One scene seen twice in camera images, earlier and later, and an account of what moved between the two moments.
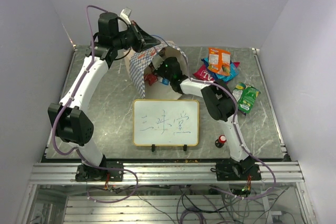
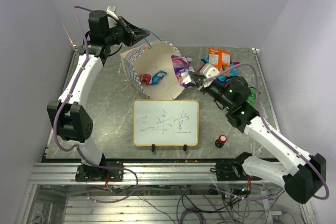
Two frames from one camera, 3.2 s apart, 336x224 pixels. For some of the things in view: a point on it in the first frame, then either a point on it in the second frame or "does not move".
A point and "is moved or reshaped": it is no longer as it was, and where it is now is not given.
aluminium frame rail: (163, 173) does not move
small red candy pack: (150, 78) is moved or reshaped
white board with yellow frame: (166, 123) does not move
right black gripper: (157, 71) -> (198, 77)
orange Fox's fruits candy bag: (219, 61) does not move
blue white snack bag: (165, 81) -> (157, 77)
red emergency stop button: (219, 142) does not move
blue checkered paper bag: (150, 85) is moved or reshaped
